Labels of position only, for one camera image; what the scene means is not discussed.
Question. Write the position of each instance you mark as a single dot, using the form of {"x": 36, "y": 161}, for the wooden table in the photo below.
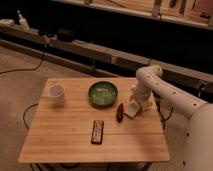
{"x": 63, "y": 135}

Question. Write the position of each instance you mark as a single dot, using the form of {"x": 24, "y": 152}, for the green ceramic bowl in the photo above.
{"x": 102, "y": 93}

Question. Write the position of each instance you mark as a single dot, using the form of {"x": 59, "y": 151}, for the white sponge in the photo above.
{"x": 132, "y": 109}

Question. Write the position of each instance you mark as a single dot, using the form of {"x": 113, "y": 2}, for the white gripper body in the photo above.
{"x": 142, "y": 96}

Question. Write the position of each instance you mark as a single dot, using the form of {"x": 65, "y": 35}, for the white ceramic cup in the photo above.
{"x": 56, "y": 94}

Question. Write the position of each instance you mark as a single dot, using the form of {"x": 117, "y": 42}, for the red-brown pepper toy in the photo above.
{"x": 119, "y": 113}

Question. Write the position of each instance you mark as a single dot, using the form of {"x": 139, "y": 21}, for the black round device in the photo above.
{"x": 66, "y": 35}

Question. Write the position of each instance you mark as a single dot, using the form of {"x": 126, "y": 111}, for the white spray bottle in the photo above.
{"x": 23, "y": 22}

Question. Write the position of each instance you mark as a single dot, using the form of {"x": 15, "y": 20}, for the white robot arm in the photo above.
{"x": 198, "y": 151}

